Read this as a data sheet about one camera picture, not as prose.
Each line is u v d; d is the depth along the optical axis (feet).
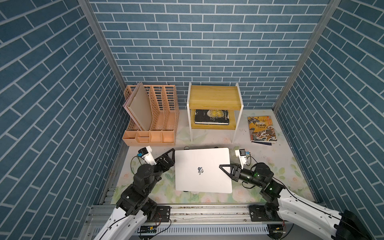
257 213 2.42
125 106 2.65
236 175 2.14
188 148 2.75
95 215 2.47
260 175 1.93
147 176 1.69
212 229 2.53
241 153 2.25
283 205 1.85
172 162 2.09
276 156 3.18
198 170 2.47
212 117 3.02
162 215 2.42
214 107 2.53
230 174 2.22
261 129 3.51
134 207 1.65
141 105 3.23
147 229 2.37
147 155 2.08
